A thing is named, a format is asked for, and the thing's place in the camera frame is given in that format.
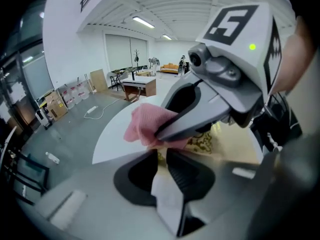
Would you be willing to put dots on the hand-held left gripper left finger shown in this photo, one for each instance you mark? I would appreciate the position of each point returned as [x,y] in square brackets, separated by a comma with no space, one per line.
[100,196]

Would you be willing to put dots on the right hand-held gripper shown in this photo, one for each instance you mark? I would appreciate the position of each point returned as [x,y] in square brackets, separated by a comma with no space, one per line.
[237,59]

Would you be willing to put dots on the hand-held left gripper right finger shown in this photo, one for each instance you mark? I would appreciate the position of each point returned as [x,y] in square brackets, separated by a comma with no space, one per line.
[225,191]

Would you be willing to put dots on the pink cloth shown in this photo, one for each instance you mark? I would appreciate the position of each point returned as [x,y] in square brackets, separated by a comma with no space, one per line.
[145,124]

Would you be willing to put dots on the person's right forearm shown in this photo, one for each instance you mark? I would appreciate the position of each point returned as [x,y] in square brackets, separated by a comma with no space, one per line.
[295,59]

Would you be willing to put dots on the orange sofa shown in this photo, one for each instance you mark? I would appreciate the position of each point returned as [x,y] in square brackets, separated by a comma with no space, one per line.
[170,67]

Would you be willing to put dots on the brown wooden desk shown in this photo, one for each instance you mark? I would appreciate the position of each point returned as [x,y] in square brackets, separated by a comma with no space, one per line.
[140,89]

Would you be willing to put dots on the black coat rack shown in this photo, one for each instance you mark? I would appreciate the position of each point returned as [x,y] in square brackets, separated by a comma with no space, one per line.
[136,57]

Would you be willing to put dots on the long ceiling light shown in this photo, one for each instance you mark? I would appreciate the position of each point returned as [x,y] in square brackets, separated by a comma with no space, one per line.
[143,22]
[167,37]

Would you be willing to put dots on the grey shell chair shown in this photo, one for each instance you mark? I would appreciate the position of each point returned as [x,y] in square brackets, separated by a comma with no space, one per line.
[118,76]

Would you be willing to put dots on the white power strip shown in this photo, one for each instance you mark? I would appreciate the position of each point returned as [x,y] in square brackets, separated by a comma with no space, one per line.
[90,110]

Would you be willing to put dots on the white roller blinds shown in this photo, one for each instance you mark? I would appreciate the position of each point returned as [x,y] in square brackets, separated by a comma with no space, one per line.
[117,51]

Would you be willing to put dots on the wooden board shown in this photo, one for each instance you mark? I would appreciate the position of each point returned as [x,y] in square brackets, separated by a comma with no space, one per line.
[98,80]

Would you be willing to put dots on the white air purifier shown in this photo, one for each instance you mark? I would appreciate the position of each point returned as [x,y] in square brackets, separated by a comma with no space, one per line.
[43,119]

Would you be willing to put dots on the clear water jug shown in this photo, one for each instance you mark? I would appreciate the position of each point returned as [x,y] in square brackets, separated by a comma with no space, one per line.
[83,91]
[69,102]
[74,91]

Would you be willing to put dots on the brown cardboard box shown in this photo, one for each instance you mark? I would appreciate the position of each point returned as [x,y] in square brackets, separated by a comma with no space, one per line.
[56,106]

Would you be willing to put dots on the black framed glass doors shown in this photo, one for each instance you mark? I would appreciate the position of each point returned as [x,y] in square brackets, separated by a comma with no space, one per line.
[20,66]

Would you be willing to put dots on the black frame white desk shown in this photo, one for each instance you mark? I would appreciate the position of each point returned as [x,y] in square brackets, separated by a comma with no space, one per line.
[34,161]

